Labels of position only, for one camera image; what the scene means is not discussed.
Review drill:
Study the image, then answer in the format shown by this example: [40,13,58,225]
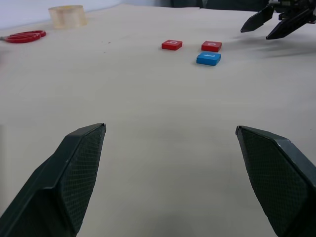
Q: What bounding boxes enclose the red letter o block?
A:
[201,40,223,53]

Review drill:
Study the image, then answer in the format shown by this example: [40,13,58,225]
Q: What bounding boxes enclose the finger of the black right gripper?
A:
[240,4,275,34]
[266,6,315,40]

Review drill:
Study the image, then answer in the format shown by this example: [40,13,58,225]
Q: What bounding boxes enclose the clear packing tape roll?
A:
[48,5,88,30]

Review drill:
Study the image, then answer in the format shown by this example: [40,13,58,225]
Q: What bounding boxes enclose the red-handled scissors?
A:
[0,30,47,44]

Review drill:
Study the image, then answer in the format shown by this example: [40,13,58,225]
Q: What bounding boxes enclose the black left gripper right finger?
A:
[235,125,316,237]

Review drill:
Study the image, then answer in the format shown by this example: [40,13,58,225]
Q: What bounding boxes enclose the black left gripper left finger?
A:
[0,122,107,237]

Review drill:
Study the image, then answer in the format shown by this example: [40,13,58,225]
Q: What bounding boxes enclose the blue tile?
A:
[196,52,222,67]

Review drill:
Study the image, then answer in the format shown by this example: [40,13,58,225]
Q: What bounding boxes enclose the red letter b block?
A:
[161,39,183,51]

